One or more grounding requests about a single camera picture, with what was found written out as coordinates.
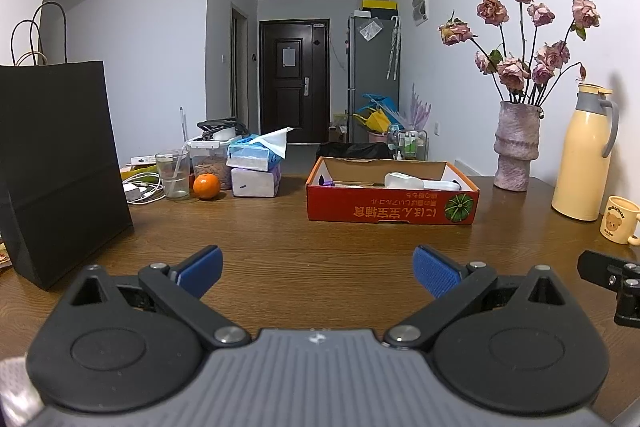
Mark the dried pink roses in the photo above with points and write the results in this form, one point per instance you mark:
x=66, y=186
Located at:
x=528, y=73

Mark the yellow bag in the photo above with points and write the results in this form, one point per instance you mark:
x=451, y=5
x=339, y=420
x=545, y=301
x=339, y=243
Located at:
x=376, y=121

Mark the yellow bear mug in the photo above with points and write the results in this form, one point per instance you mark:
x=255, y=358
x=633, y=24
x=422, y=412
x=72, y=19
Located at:
x=620, y=220

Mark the pink textured vase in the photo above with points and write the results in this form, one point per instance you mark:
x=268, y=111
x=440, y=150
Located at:
x=516, y=144

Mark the black paper bag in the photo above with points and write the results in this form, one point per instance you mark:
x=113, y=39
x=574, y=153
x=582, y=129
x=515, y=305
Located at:
x=61, y=194

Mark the dark brown entrance door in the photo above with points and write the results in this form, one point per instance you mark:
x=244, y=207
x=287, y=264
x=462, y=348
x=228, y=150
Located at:
x=295, y=77

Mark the clear plastic food container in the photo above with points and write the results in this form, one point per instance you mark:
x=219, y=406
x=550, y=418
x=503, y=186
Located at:
x=210, y=156

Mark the wire storage cart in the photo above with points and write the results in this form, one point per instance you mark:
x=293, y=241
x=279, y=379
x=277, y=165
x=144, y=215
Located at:
x=408, y=144

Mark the purple tissue pack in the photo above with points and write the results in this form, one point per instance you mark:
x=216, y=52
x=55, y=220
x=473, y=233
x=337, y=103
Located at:
x=253, y=183

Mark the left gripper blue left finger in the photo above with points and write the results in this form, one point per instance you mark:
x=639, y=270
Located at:
x=200, y=272

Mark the yellow thermos jug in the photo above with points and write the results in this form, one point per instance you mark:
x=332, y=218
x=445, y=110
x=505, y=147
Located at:
x=586, y=156

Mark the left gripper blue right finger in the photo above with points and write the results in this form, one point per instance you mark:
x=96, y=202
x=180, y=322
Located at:
x=434, y=271

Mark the orange cardboard box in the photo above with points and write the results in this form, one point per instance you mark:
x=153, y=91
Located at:
x=352, y=190

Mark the blue tissue pack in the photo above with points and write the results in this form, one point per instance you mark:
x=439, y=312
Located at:
x=259, y=152

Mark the clear drinking glass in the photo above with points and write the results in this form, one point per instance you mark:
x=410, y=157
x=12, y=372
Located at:
x=174, y=170

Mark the orange fruit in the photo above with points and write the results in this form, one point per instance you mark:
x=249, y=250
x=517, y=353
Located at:
x=206, y=186

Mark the black bag on chair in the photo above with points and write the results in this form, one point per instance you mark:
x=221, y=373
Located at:
x=377, y=150

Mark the grey refrigerator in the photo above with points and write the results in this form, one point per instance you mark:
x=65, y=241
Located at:
x=372, y=69

